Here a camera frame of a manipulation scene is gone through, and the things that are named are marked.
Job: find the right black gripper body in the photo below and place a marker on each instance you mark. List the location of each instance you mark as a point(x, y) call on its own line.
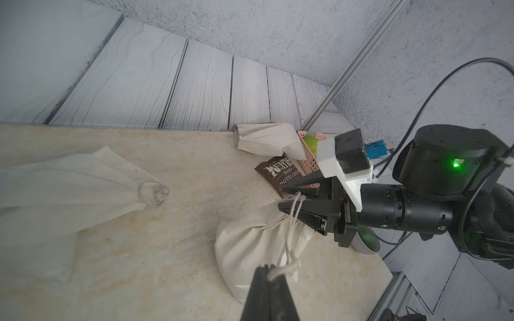
point(445, 181)

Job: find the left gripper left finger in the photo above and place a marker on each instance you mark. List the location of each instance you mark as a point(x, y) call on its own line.
point(257, 306)

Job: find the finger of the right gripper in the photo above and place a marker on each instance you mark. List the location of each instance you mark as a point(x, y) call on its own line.
point(312, 184)
point(321, 215)

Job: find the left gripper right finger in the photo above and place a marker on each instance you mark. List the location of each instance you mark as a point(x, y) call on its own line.
point(282, 304)

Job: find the cream drawstring bag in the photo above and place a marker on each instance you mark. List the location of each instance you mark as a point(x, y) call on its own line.
point(270, 235)
point(272, 139)
point(45, 205)

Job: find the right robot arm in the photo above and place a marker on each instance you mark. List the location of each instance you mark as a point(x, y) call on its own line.
point(383, 171)

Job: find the brown potato chips bag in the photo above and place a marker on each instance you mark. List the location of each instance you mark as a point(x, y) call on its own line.
point(279, 171)

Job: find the pink plastic basket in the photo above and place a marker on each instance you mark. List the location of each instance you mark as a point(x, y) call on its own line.
point(310, 165)

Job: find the back green cabbage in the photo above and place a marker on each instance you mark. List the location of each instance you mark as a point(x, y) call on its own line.
point(312, 143)

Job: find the grey bowl with green ball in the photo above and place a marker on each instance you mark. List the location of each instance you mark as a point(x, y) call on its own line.
point(365, 241)

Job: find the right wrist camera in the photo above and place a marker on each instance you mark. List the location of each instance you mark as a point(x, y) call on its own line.
point(344, 157)

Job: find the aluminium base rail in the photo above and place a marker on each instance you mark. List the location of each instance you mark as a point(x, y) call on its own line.
point(401, 298)

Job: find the right aluminium frame post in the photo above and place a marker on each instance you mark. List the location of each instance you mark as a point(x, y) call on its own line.
point(363, 52)

